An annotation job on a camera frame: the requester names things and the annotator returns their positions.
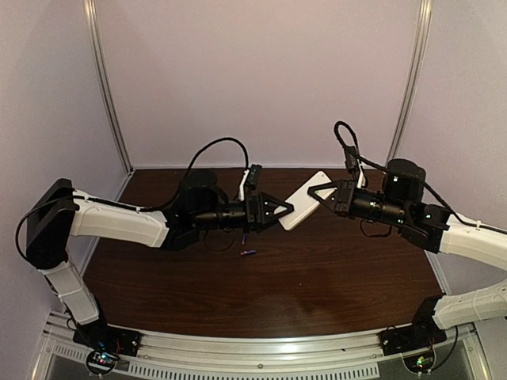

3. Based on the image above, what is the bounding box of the aluminium frame post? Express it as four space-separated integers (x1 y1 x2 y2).
83 0 133 174
387 0 433 161

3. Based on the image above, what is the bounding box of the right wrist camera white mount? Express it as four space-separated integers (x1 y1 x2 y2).
344 146 368 188

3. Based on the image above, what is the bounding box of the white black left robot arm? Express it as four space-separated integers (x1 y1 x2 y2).
14 165 295 344

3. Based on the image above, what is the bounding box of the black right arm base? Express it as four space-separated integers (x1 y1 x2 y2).
378 322 447 356

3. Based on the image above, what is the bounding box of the black camera cable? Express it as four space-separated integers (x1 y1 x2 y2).
334 120 507 234
15 137 253 270

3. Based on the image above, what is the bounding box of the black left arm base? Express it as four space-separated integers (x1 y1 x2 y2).
72 324 141 357

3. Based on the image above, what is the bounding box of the left aluminium frame post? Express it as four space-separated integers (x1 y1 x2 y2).
83 0 133 174

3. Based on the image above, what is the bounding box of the front aluminium rail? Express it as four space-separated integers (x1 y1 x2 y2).
39 312 488 379

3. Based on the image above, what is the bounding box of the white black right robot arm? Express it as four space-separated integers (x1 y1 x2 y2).
307 159 506 330

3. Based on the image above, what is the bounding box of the right aluminium frame post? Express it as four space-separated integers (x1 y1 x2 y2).
387 0 433 161

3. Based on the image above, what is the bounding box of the white remote control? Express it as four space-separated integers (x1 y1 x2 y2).
279 171 330 231

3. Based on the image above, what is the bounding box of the black left camera cable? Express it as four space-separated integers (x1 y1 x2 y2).
15 137 253 270

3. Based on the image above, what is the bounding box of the black right camera cable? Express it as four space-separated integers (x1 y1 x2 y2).
334 120 507 234

